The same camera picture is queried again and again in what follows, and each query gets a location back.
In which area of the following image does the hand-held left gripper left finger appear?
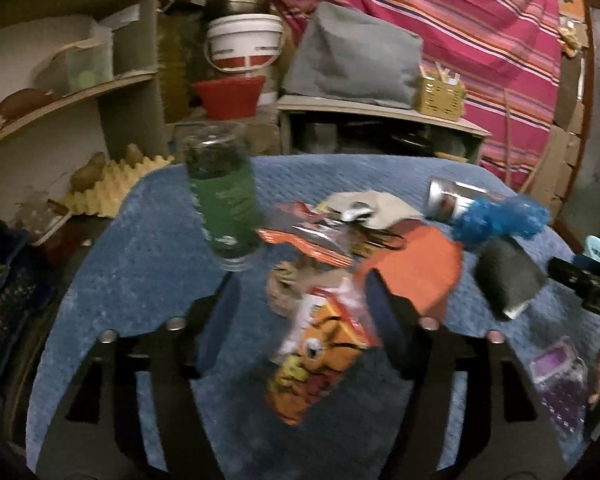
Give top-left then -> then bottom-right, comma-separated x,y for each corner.
32,272 -> 243,480

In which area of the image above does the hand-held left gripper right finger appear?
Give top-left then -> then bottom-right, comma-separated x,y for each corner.
362,267 -> 568,480

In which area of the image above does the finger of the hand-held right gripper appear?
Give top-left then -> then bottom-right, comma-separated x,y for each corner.
547,256 -> 597,292

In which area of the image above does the dark grey roll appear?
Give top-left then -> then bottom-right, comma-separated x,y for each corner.
474,236 -> 547,322

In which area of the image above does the brown paper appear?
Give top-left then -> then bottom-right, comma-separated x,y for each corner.
266,261 -> 333,319

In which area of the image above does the orange cartoon snack packet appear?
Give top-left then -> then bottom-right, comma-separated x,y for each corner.
266,280 -> 383,427

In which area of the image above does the blue mesh scrubber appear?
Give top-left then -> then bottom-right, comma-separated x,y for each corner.
451,196 -> 551,249

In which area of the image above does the beige cloth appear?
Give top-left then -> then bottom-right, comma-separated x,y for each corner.
314,190 -> 425,232

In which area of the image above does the purple plastic packet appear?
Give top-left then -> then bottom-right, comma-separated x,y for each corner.
529,336 -> 590,437

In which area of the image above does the orange striped snack wrapper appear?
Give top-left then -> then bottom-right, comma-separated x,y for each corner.
256,201 -> 357,269

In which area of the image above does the silver metal can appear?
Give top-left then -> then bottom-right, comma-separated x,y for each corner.
426,176 -> 487,222

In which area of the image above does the blue fuzzy mat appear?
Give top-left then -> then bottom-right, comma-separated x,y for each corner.
26,154 -> 600,480

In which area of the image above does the stack of cardboard boxes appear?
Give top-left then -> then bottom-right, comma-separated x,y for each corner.
522,0 -> 598,213

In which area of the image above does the yellow egg tray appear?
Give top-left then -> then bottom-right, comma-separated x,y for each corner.
60,154 -> 175,220

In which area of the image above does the low wooden shelf table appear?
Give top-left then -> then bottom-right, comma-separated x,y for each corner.
274,94 -> 492,165

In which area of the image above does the red plastic basket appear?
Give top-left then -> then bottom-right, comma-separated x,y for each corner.
191,75 -> 269,122

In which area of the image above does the dark blue plastic crate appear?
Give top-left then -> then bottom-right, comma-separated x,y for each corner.
0,217 -> 48,366

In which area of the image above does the yellow slotted basket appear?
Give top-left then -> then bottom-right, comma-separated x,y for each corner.
414,62 -> 467,122

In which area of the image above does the wooden shelf unit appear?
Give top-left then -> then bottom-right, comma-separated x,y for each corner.
0,0 -> 168,221

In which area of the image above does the white plastic bucket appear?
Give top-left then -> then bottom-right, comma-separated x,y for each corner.
203,14 -> 287,75

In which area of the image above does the pink striped cloth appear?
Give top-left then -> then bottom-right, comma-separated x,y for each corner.
262,0 -> 568,192

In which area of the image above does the clear plastic container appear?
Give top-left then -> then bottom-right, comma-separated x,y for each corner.
55,37 -> 115,95

